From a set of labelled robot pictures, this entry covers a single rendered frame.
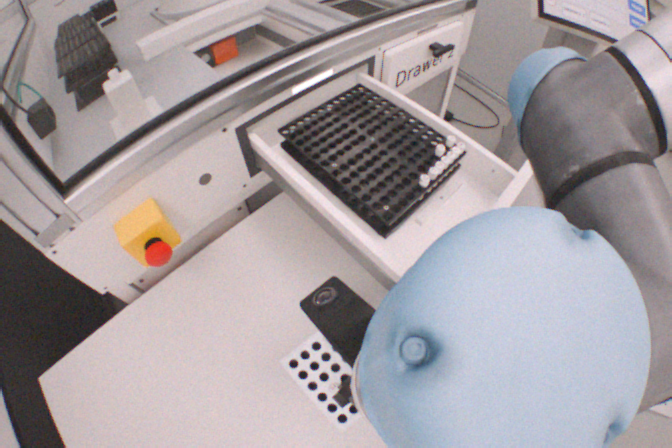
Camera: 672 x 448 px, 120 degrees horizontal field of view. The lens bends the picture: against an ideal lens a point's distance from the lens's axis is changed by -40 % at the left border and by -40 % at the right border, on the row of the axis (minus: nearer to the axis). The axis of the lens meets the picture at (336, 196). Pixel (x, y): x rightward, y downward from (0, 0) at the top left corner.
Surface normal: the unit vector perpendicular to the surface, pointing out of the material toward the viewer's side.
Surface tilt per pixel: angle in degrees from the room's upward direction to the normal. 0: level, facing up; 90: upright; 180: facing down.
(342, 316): 31
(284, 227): 0
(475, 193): 0
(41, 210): 90
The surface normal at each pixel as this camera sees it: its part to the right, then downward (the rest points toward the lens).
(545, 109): -0.90, -0.30
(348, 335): -0.37, -0.78
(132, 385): 0.00, -0.58
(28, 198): 0.68, 0.60
